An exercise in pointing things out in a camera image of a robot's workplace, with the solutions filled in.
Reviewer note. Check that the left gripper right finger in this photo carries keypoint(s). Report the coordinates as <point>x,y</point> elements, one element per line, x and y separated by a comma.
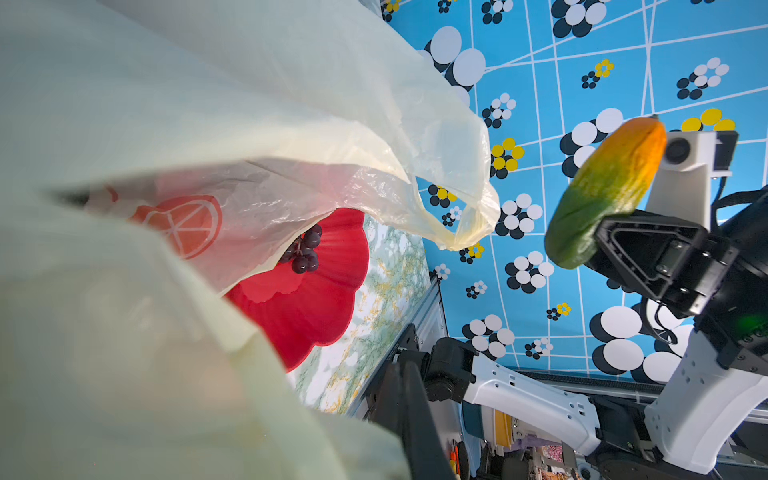
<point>423,447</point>

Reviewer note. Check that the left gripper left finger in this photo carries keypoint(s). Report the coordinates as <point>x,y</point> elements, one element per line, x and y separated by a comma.
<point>391,408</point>

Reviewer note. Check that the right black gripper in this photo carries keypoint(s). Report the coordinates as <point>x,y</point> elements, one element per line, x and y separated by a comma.
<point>720,280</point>

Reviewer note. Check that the green fruit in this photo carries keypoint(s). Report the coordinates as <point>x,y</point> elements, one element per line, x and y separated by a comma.
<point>612,181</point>

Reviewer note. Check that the purple grape bunch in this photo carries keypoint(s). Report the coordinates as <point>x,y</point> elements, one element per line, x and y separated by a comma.
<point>301,255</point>

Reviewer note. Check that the translucent cream plastic bag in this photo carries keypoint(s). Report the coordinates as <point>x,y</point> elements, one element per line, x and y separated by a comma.
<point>154,154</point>

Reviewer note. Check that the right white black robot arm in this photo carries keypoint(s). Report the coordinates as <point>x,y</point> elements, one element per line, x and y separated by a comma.
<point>718,383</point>

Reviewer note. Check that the red flower-shaped plate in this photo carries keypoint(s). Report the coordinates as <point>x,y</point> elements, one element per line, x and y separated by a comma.
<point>298,312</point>

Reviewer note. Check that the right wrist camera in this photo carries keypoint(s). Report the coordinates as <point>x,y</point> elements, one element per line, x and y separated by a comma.
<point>682,187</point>

